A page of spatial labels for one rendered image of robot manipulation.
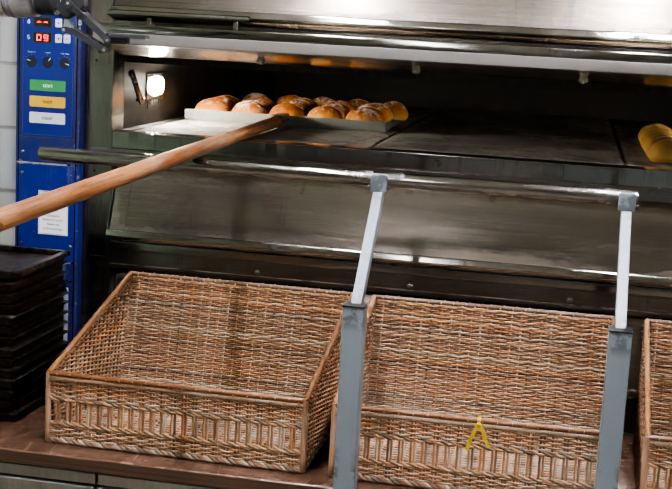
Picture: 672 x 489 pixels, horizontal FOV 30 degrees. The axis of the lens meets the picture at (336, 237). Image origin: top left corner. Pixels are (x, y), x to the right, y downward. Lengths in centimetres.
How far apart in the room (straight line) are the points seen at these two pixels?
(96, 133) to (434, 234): 84
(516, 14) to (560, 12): 9
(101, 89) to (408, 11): 75
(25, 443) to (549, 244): 121
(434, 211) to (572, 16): 53
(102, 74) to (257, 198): 47
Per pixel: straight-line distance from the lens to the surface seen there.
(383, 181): 247
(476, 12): 281
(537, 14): 280
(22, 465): 266
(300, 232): 290
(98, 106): 303
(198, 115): 343
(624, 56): 267
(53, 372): 263
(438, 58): 268
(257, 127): 302
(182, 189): 299
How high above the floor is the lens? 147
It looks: 10 degrees down
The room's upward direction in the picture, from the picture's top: 3 degrees clockwise
